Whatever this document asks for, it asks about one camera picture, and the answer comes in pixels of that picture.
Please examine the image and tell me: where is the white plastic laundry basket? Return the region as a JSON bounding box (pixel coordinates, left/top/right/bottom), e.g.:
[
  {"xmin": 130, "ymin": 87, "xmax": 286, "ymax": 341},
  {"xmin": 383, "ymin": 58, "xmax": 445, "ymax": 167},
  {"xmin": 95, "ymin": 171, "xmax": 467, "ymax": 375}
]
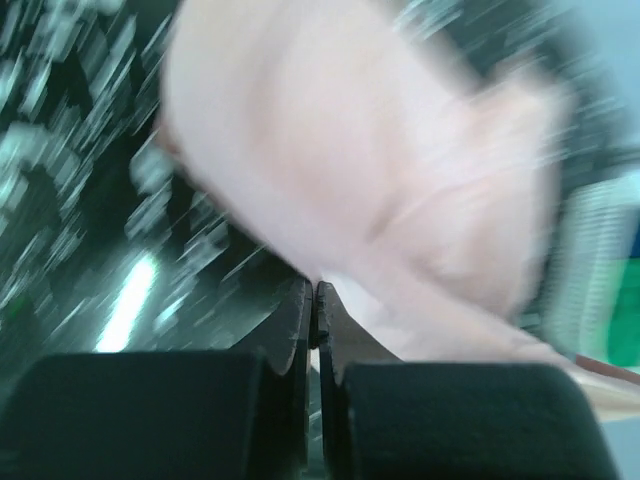
[{"xmin": 518, "ymin": 172, "xmax": 639, "ymax": 358}]

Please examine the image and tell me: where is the pink t shirt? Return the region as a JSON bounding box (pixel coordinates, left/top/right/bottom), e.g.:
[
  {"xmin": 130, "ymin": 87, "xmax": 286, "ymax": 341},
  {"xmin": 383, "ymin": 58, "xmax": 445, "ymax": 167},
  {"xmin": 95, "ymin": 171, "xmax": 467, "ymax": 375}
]
[{"xmin": 160, "ymin": 1, "xmax": 572, "ymax": 368}]

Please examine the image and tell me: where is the green t shirt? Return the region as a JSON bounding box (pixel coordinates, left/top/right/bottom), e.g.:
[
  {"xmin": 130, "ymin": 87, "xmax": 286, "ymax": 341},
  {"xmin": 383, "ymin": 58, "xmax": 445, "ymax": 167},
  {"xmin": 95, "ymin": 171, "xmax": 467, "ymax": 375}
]
[{"xmin": 607, "ymin": 258, "xmax": 639, "ymax": 367}]

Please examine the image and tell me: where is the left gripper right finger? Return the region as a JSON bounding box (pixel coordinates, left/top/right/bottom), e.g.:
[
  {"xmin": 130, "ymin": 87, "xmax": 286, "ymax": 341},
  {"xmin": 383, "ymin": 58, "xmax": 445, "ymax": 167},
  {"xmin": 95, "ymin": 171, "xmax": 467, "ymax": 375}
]
[{"xmin": 317, "ymin": 282, "xmax": 619, "ymax": 479}]

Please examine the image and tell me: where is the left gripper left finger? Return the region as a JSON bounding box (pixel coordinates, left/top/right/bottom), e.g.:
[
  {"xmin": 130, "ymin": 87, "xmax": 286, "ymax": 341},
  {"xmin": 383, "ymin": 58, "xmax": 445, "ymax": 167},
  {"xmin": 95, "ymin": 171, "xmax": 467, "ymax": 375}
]
[{"xmin": 1, "ymin": 279, "xmax": 313, "ymax": 479}]

